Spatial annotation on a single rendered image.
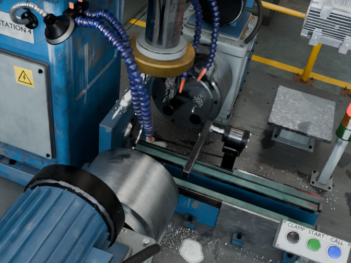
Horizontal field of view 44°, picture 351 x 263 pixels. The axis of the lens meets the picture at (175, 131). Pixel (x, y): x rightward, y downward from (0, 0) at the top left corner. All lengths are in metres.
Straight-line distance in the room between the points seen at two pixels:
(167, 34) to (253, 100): 0.95
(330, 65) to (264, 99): 2.22
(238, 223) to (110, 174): 0.49
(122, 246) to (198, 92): 0.70
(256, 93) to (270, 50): 2.10
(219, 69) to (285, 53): 2.67
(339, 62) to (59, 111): 3.37
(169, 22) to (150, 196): 0.41
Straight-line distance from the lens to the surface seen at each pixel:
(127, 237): 0.91
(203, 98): 1.44
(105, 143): 1.21
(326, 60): 4.21
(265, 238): 1.38
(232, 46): 1.58
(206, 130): 1.37
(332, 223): 1.57
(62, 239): 0.68
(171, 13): 1.05
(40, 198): 0.72
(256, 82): 2.09
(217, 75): 1.45
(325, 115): 1.81
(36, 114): 1.22
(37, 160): 1.36
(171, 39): 1.09
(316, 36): 1.54
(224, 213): 1.34
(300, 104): 1.82
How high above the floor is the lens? 1.91
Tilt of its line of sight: 41 degrees down
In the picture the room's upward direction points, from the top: 10 degrees clockwise
